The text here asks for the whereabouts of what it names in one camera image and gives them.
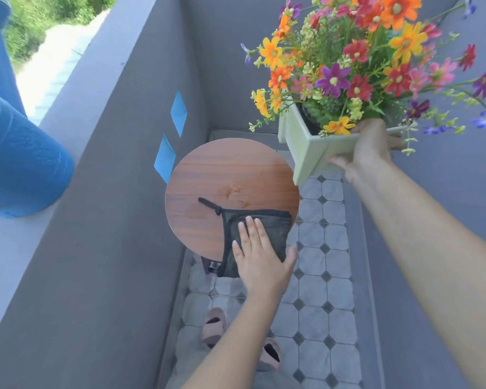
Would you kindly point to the white square planter box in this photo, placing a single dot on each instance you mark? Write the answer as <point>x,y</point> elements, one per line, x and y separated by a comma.
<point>314,151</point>

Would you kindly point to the dark mesh cloth pouch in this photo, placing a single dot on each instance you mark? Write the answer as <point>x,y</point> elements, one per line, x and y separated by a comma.
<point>272,232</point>

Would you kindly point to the person's left hand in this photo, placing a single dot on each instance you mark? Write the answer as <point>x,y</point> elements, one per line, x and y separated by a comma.
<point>263,267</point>

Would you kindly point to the colourful artificial flower bunch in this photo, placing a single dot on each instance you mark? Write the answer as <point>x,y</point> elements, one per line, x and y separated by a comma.
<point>348,56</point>

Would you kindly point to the person's left thumb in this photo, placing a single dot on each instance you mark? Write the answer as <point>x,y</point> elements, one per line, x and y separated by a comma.
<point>290,257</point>

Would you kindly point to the person's right hand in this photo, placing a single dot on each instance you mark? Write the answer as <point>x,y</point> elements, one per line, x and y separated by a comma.
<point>370,147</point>

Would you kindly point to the large blue baluster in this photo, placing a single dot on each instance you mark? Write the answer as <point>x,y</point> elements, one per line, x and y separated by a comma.
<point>20,166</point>

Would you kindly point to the round wooden table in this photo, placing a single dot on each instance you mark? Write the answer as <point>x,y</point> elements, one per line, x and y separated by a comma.
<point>226,174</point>

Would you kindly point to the blue diamond wall tile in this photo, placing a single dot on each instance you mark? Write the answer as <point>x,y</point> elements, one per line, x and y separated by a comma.
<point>179,113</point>
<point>165,158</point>

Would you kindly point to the person's left little finger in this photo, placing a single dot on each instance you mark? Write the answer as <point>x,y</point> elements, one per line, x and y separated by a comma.
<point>237,251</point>

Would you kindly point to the person's left forearm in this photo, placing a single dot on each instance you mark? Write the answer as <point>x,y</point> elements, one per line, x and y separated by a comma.
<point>235,344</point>

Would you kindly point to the person's right forearm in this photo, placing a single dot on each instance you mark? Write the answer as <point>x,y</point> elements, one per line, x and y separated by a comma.
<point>433,247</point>

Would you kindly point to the person's right thumb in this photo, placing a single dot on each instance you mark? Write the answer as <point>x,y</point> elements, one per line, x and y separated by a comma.
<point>342,162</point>

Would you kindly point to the green bushes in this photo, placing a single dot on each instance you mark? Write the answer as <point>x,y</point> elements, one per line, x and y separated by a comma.
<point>44,16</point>

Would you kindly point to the person's left middle finger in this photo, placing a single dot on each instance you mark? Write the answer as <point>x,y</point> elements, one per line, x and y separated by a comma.
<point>253,232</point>

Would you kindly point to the pink slipper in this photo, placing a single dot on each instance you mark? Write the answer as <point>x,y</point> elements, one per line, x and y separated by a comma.
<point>214,326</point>
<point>270,354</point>

